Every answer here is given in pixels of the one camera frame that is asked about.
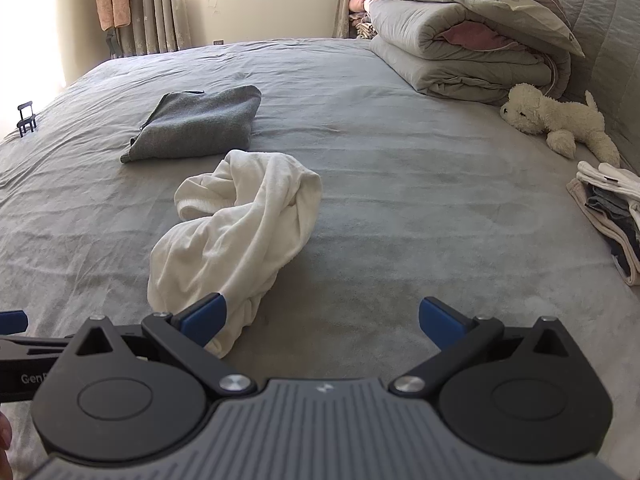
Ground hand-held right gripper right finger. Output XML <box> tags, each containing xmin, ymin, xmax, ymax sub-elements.
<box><xmin>392</xmin><ymin>296</ymin><xmax>583</xmax><ymax>401</ymax></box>

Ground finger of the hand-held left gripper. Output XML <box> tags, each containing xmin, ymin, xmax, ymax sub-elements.
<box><xmin>0</xmin><ymin>310</ymin><xmax>28</xmax><ymax>335</ymax></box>
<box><xmin>0</xmin><ymin>337</ymin><xmax>71</xmax><ymax>361</ymax></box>

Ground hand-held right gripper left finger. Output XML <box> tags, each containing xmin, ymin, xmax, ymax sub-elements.
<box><xmin>65</xmin><ymin>292</ymin><xmax>258</xmax><ymax>401</ymax></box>

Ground white pants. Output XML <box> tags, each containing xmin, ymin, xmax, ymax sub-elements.
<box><xmin>147</xmin><ymin>150</ymin><xmax>323</xmax><ymax>359</ymax></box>

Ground stack of folded clothes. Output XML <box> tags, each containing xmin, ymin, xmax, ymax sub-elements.
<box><xmin>566</xmin><ymin>160</ymin><xmax>640</xmax><ymax>286</ymax></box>

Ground grey bed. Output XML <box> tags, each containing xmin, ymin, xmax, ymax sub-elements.
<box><xmin>0</xmin><ymin>36</ymin><xmax>640</xmax><ymax>480</ymax></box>

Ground folded grey sweater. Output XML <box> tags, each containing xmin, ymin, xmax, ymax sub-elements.
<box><xmin>120</xmin><ymin>85</ymin><xmax>262</xmax><ymax>164</ymax></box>

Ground black phone stand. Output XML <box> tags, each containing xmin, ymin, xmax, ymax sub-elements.
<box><xmin>16</xmin><ymin>101</ymin><xmax>37</xmax><ymax>138</ymax></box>

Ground white plush dog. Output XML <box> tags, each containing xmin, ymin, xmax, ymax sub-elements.
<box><xmin>500</xmin><ymin>82</ymin><xmax>621</xmax><ymax>168</ymax></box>

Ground folded grey duvet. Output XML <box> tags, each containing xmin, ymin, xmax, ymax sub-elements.
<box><xmin>367</xmin><ymin>0</ymin><xmax>573</xmax><ymax>106</ymax></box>

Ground striped cloth pile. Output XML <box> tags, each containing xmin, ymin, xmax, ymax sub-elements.
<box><xmin>348</xmin><ymin>10</ymin><xmax>379</xmax><ymax>38</ymax></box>

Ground grey quilted headboard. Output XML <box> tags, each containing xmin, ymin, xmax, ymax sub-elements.
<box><xmin>520</xmin><ymin>0</ymin><xmax>640</xmax><ymax>171</ymax></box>

